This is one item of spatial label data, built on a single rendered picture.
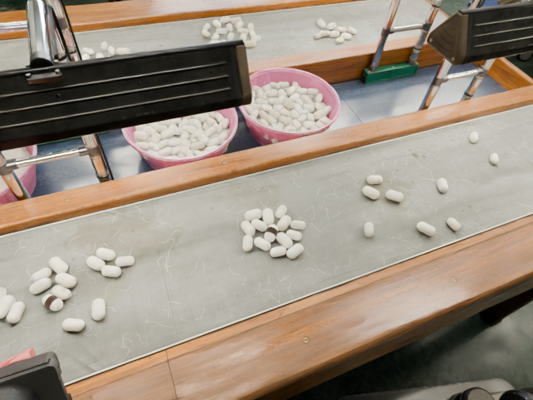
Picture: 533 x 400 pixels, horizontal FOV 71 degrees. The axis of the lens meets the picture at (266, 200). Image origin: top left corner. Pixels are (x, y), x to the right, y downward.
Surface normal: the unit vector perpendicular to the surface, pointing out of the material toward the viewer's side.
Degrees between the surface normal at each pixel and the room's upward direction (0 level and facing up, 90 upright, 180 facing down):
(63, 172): 0
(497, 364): 0
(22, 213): 0
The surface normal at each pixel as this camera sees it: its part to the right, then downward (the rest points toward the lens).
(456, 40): -0.92, 0.25
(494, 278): 0.09, -0.61
